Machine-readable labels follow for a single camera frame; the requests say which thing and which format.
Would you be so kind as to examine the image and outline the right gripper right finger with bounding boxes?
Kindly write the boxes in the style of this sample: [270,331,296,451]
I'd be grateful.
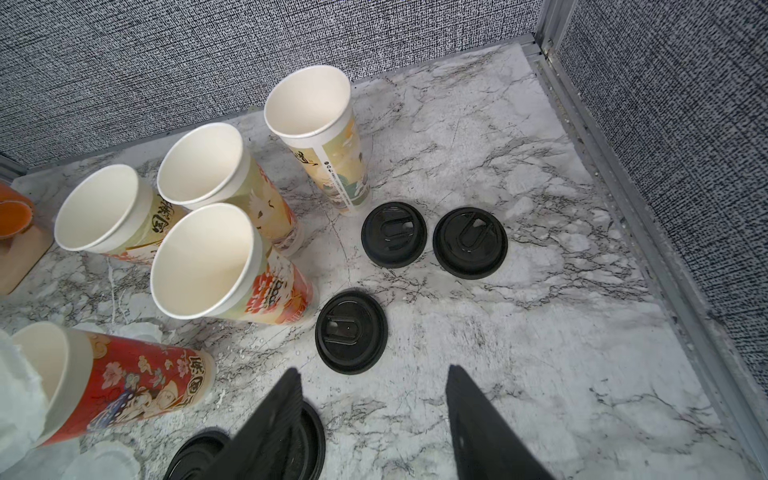
[446,365,553,479]

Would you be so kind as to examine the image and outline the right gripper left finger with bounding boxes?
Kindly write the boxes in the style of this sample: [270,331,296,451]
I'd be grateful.
[201,368,303,480]

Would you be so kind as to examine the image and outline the red paper milk tea cup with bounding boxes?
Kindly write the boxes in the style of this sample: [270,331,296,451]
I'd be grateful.
[12,322,216,447]

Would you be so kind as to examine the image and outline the black cup lid front left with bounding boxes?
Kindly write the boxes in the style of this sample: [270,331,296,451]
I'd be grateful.
[163,429,230,480]

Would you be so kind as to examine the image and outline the black cup lid middle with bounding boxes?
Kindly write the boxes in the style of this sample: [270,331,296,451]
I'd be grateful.
[315,289,389,375]

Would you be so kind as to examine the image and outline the cream paper cup front right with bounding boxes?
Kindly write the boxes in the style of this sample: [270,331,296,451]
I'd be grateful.
[150,203,315,325]

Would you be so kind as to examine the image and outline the cream paper cup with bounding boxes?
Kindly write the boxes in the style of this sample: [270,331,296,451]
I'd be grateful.
[264,65,371,215]
[157,123,303,256]
[150,203,315,325]

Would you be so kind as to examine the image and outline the black cup lid far right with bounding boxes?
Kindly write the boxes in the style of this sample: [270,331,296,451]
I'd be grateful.
[433,207,508,280]

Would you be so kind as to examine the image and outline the black cup lid back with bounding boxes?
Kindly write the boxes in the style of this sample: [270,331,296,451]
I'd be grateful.
[361,201,428,269]

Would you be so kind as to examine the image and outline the red white paper cup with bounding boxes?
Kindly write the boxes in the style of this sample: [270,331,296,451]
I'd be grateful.
[54,164,187,266]

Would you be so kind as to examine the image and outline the cream paper cup back middle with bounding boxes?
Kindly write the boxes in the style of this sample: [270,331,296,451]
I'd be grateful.
[157,123,303,256]

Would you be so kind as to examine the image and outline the wooden mug tree stand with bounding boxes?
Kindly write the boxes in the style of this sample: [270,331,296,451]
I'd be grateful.
[0,224,54,296]

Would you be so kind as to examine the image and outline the orange mug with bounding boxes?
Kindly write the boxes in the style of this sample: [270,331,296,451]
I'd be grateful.
[0,182,35,240]

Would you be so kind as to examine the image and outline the cream paper cup back right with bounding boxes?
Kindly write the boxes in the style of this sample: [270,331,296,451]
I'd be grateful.
[264,65,371,215]

